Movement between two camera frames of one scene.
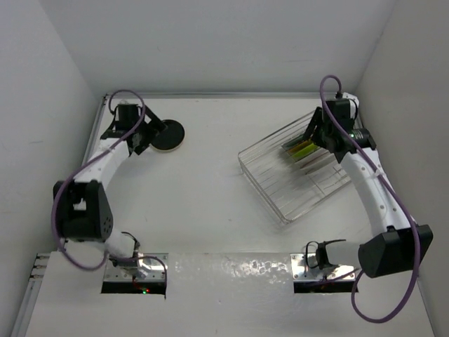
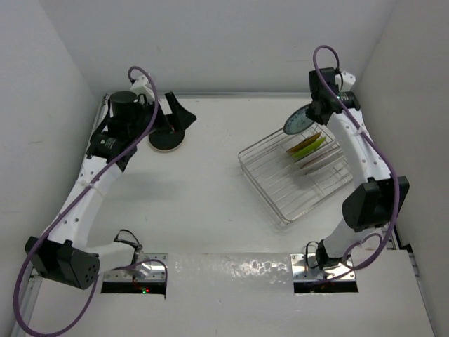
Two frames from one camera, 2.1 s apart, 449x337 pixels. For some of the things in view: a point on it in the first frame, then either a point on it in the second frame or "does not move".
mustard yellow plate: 299,147 does not move
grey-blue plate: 293,141 → 297,121
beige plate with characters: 165,149 does not move
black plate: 170,137 does not move
